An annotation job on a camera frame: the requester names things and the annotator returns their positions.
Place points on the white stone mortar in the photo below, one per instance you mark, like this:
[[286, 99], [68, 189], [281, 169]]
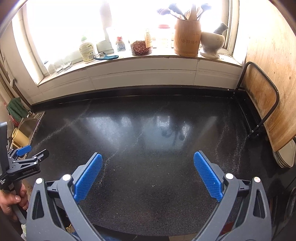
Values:
[[213, 42]]

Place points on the wooden cutting board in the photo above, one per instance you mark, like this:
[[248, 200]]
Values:
[[270, 75]]

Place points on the black metal rack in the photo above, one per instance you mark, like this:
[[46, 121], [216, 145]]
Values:
[[261, 90]]

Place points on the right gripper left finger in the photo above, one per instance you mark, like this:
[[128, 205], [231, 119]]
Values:
[[43, 219]]

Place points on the blue scissors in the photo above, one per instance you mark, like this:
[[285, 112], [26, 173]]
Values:
[[104, 56]]

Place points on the small clear bottle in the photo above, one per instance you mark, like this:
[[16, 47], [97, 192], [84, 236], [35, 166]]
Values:
[[120, 44]]

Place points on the wooden utensil holder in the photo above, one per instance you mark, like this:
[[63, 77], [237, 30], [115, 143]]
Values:
[[187, 38]]

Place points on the green dish cloth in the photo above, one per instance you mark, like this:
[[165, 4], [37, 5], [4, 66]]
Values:
[[16, 109]]

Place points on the stack of white plates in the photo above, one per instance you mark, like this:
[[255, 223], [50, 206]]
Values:
[[285, 157]]

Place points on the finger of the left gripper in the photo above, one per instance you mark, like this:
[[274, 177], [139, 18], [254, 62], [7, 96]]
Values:
[[20, 152], [36, 158]]

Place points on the person's left hand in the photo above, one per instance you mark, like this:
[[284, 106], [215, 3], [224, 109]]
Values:
[[9, 199]]

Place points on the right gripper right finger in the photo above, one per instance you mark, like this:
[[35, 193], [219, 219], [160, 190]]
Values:
[[253, 221]]

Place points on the plastic bottle yellow label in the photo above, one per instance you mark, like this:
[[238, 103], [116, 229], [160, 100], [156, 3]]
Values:
[[86, 50]]

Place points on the glass jar of nuts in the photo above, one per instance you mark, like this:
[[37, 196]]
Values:
[[139, 48]]

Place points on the stainless steel sink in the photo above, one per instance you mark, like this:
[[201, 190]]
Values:
[[24, 133]]

